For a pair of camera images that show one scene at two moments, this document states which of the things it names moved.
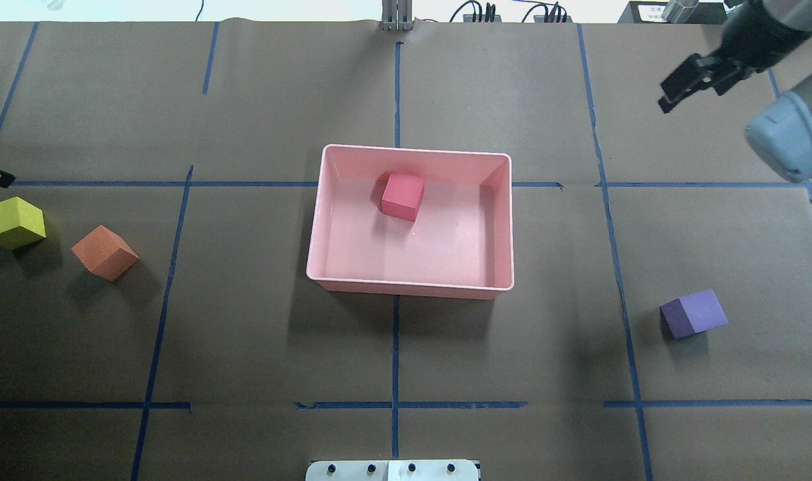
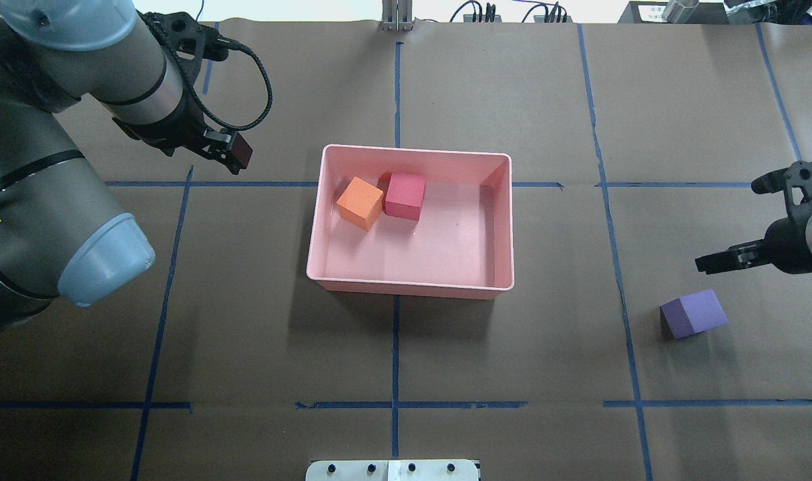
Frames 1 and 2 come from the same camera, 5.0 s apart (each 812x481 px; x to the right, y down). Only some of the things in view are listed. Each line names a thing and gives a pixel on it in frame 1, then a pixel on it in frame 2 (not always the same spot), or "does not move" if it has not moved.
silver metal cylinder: (680, 11) does not move
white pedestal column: (392, 470) does not move
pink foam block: (402, 196) does not move
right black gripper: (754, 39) -> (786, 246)
